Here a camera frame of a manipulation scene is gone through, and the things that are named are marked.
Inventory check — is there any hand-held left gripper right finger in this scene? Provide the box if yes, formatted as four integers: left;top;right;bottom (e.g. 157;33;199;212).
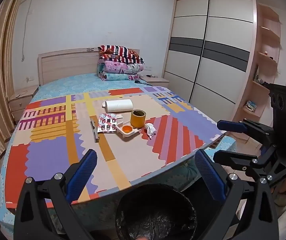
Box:
195;149;279;240

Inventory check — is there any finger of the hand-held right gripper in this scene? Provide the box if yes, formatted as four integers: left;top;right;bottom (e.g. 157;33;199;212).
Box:
217;118;276;145
213;144;283;188

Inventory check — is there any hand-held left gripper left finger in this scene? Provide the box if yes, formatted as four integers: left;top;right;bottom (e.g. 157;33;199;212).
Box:
14;149;98;240

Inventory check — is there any grey strip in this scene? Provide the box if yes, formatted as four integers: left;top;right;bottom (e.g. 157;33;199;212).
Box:
90;116;100;143

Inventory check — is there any red silver blister pack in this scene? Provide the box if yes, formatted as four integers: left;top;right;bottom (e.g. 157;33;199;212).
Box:
97;113;119;134

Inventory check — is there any bin with black bag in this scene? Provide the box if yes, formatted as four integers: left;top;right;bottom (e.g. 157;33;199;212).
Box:
115;184;198;240

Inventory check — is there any white tissue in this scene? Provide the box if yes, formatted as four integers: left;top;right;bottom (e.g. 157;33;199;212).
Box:
144;123;157;139

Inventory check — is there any yellow cup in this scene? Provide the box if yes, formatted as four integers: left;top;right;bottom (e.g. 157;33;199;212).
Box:
130;109;147;128

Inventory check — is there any blue patterned bowl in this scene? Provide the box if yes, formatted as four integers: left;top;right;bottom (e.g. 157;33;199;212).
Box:
245;100;257;112

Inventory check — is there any colourful foam puzzle mat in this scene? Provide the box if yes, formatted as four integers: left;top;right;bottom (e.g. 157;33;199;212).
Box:
5;86;227;209

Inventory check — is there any wooden corner shelf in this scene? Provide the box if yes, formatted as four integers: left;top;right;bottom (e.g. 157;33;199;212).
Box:
232;3;282;123

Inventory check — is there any sliding door wardrobe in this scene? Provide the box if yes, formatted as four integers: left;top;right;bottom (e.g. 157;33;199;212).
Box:
163;0;257;122

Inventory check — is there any white toilet paper roll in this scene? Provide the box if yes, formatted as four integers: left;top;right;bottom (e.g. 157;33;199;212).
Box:
105;99;134;113

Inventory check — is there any low wooden nightstand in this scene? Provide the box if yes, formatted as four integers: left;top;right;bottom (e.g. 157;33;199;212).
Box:
143;76;170;87

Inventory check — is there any bed with turquoise sheet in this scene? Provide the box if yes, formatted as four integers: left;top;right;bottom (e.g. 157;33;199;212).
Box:
0;72;236;230

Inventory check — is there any wooden nightstand with drawers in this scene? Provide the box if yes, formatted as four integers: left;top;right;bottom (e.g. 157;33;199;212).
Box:
8;85;39;122

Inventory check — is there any light blue folded quilt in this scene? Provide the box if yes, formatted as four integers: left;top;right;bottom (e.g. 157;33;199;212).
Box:
100;72;141;81

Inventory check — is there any light wooden headboard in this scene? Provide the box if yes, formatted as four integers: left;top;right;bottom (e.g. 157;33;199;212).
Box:
38;47;140;85

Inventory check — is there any pink floral quilt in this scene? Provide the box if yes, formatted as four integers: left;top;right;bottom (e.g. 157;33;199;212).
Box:
97;60;142;77

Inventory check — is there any black plug with cable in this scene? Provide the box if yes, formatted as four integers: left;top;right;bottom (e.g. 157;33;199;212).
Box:
134;79;155;86

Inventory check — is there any thin wall cable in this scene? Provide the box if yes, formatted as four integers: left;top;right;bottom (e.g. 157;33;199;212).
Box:
21;0;34;62

